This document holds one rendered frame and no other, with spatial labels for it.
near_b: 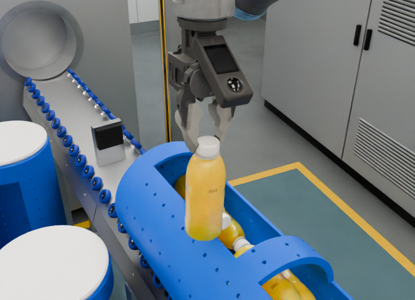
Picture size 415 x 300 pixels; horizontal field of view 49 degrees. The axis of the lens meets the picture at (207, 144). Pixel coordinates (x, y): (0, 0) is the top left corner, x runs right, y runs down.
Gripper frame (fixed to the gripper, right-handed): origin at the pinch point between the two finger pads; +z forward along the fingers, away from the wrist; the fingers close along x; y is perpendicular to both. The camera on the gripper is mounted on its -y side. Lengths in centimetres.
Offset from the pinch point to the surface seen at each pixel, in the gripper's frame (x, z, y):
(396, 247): -158, 132, 65
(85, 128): -5, 45, 108
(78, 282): 19.7, 40.1, 21.9
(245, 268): -3.9, 21.8, -7.7
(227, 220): -15.4, 32.0, 16.9
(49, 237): 22, 39, 39
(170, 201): -0.6, 21.7, 16.7
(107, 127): -5, 31, 78
